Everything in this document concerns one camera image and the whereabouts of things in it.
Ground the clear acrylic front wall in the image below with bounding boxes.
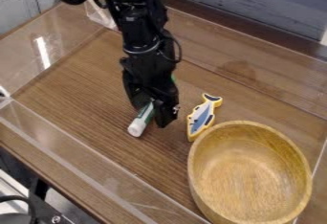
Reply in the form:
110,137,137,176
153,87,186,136
0,98,210,224

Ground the black cable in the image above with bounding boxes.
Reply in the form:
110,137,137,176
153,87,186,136
0,196,46,224

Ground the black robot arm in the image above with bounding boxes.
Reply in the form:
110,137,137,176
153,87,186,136
61,0,183,128

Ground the green white marker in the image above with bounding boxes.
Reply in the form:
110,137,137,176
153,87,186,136
127,74,178,138

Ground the yellow blue fish toy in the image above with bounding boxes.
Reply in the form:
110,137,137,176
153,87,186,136
187,93,223,142

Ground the brown wooden bowl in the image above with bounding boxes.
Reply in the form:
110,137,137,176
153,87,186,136
189,121,313,224

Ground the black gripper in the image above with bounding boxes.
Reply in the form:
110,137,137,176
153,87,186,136
121,39,179,128

